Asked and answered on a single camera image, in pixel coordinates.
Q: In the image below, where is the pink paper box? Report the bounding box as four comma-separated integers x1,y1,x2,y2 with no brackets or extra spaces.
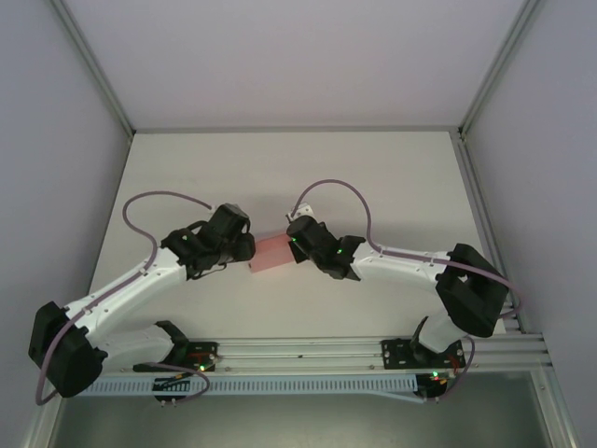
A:
249,231,299,273

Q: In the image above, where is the black electronics board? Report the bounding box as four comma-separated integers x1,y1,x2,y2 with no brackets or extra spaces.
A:
417,371,452,403
152,376,188,406

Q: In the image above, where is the aluminium rail beam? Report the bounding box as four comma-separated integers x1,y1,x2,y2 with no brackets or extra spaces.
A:
44,329,554,374

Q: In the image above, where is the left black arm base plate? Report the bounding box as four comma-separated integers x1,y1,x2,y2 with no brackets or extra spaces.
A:
132,340,220,373

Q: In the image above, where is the white slotted cable duct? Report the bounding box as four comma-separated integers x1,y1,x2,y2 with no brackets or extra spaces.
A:
86,375,420,397

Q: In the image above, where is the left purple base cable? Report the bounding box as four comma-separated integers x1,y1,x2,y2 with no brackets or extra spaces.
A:
134,361,212,403

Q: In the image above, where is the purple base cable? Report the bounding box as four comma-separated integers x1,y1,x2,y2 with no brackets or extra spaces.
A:
437,335,479,402
134,361,212,403

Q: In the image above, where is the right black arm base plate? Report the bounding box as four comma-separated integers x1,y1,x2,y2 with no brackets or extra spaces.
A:
381,338,466,372

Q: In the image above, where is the aluminium side rail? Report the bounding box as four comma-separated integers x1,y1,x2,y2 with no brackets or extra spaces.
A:
450,130,526,335

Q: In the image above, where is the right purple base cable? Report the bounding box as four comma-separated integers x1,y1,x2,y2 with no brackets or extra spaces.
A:
437,335,479,402

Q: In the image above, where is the aluminium frame post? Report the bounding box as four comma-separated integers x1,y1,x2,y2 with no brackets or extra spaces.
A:
49,0,137,140
459,0,545,140

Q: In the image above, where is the aluminium frame leg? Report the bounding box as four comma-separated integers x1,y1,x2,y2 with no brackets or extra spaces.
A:
18,372,69,448
531,368,584,448

